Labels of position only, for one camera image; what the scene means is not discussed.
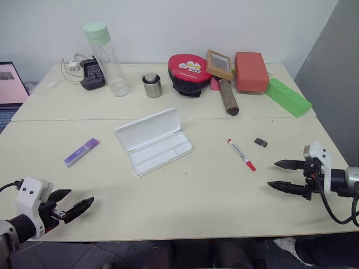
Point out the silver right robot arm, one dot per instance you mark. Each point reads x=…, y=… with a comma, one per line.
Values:
x=349, y=179

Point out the brown cork cylinder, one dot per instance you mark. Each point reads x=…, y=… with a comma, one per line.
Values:
x=228, y=96

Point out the open laptop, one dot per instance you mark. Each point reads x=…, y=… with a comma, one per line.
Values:
x=9, y=87

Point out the clear bottle with green lid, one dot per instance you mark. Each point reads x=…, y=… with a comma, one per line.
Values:
x=110, y=64

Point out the white open pencil case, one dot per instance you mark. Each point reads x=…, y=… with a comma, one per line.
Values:
x=152, y=134

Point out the red and black lidded bowl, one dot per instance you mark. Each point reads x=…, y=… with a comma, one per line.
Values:
x=188, y=70

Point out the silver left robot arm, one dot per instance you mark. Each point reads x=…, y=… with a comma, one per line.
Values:
x=12, y=232

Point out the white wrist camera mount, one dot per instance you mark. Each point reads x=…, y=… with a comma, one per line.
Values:
x=321, y=154
x=28, y=196

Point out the orange rectangular box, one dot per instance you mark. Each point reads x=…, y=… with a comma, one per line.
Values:
x=250, y=71

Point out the pink small object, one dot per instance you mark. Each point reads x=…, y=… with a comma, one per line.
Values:
x=215, y=84

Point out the small dark grey block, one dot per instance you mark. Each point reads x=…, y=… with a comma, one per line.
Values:
x=261, y=142

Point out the dark rounded shape under table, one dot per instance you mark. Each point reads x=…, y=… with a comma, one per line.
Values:
x=328, y=250

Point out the black power strip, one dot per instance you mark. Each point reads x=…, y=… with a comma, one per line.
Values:
x=92, y=75

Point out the white charger plug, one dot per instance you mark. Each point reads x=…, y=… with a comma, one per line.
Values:
x=73, y=66

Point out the green foam block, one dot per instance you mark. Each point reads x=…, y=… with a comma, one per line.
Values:
x=286, y=96

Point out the small metal canister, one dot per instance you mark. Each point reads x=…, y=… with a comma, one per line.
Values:
x=151, y=85

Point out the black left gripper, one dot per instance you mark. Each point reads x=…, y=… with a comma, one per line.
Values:
x=47, y=214

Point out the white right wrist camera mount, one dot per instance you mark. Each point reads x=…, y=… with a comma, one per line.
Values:
x=321, y=154

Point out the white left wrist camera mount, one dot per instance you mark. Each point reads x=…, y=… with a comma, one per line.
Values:
x=28, y=196

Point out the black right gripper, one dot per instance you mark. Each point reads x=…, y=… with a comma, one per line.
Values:
x=312, y=182

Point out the red capped marker pen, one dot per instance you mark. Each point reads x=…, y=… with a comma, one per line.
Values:
x=241, y=154

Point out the wooden framed brush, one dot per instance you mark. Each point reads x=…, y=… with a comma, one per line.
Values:
x=220, y=64

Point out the purple marker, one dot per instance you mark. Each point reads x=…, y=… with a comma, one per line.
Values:
x=81, y=152

